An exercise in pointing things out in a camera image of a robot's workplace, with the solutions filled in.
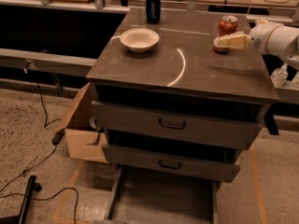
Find orange soda can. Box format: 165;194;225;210
212;15;239;54

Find grey drawer cabinet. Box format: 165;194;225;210
86;7;279;184

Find grey open bottom drawer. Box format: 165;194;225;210
104;165;219;224

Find blue pepsi can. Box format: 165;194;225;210
146;0;161;24

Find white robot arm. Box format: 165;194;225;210
213;20;299;69

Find black power adapter cable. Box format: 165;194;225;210
0;63;65;193

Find grey middle drawer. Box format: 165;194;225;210
102;144;240;183

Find grey metal rail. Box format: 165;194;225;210
0;49;96;77

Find cardboard box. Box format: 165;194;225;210
57;84;107;163

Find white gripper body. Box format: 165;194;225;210
249;22;289;55

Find black stand base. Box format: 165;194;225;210
0;175;41;224

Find white bowl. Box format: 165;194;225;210
120;28;160;53

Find black floor cable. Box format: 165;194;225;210
0;187;79;224

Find grey top drawer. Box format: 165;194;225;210
92;101;261;150

